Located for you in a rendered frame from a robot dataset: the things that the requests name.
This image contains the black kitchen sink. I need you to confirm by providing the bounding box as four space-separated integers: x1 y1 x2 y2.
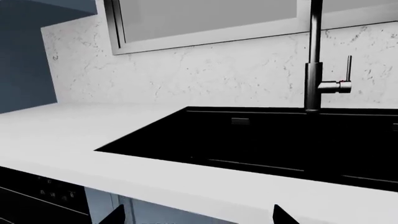
93 106 398 194

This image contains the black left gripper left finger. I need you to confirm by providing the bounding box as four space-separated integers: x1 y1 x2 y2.
98 203 126 224

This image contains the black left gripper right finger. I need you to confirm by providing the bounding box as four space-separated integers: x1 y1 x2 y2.
273 203 301 224

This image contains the dark metal kitchen faucet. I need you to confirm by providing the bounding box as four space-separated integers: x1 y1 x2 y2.
303 0 353 114

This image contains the silver framed window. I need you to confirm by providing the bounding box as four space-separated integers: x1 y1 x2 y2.
103 0 398 56

